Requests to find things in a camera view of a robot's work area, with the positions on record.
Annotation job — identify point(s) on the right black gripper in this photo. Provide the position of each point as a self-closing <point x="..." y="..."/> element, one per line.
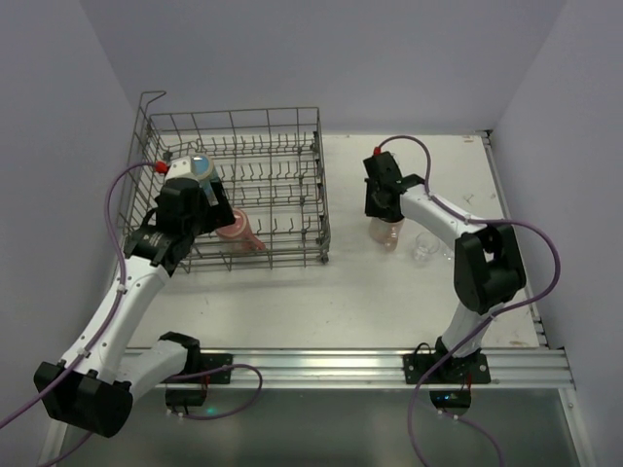
<point x="384" y="210"/>

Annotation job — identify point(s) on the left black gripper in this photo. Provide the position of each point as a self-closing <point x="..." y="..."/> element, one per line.
<point x="222" y="214"/>

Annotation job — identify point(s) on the salmon pink mug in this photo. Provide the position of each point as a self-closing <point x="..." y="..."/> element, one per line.
<point x="239" y="237"/>

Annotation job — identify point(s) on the pale pink mug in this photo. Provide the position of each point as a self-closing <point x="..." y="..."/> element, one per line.
<point x="385" y="233"/>

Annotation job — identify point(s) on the blue printed cup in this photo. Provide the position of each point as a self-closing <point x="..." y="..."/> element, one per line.
<point x="204" y="170"/>

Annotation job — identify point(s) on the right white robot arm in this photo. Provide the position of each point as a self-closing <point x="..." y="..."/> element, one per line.
<point x="488" y="267"/>

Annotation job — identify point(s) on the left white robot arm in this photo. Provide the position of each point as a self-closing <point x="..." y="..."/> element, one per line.
<point x="91" y="386"/>

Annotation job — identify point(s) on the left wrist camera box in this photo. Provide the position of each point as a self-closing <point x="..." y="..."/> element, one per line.
<point x="182" y="167"/>

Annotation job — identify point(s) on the grey wire dish rack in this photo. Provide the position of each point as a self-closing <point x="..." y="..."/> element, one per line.
<point x="270" y="162"/>

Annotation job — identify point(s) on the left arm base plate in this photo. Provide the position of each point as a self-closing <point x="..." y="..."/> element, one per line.
<point x="183" y="394"/>

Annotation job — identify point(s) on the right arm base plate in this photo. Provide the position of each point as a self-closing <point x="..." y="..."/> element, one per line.
<point x="461" y="374"/>

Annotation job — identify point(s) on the aluminium mounting rail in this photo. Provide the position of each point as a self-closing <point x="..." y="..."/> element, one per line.
<point x="504" y="368"/>

